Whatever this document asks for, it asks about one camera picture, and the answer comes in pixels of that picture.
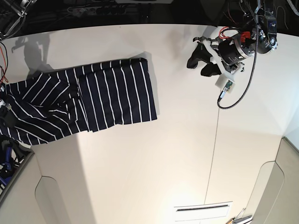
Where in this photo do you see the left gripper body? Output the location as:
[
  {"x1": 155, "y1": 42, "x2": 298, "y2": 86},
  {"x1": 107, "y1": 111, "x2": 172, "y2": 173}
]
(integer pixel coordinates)
[{"x1": 193, "y1": 31, "x2": 256, "y2": 74}]

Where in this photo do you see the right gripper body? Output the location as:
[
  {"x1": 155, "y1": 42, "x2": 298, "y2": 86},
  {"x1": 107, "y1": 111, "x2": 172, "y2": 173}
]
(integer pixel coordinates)
[{"x1": 0, "y1": 85, "x2": 11, "y2": 112}]

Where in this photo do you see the navy white striped T-shirt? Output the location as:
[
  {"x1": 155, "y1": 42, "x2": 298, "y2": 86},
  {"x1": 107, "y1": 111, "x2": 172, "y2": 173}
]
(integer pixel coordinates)
[{"x1": 0, "y1": 58, "x2": 157, "y2": 146}]

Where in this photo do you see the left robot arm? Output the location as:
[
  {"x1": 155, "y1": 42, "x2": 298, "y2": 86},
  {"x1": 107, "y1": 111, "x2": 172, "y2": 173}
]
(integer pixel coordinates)
[{"x1": 186, "y1": 0, "x2": 278, "y2": 77}]

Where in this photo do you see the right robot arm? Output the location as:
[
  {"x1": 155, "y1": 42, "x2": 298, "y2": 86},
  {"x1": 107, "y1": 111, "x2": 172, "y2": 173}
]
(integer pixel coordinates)
[{"x1": 0, "y1": 0, "x2": 36, "y2": 127}]

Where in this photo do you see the blue clamp tool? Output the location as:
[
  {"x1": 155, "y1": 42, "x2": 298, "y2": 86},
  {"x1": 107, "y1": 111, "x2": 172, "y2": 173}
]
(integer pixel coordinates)
[{"x1": 0, "y1": 145, "x2": 14, "y2": 187}]

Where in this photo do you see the white power strip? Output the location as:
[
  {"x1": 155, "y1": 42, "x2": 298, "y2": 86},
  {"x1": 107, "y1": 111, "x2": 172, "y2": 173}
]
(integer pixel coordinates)
[{"x1": 67, "y1": 6, "x2": 126, "y2": 17}]

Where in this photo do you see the grey tool with orange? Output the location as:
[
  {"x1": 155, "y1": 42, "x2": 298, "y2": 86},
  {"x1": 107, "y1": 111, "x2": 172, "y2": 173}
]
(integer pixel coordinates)
[{"x1": 226, "y1": 208, "x2": 253, "y2": 224}]

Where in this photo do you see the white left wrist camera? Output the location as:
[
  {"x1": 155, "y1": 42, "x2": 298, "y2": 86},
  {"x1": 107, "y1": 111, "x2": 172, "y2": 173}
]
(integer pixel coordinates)
[{"x1": 215, "y1": 73, "x2": 235, "y2": 93}]

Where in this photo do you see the braided camera cable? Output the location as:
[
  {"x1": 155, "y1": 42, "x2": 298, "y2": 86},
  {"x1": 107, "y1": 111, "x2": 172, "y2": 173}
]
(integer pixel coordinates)
[{"x1": 217, "y1": 0, "x2": 261, "y2": 110}]

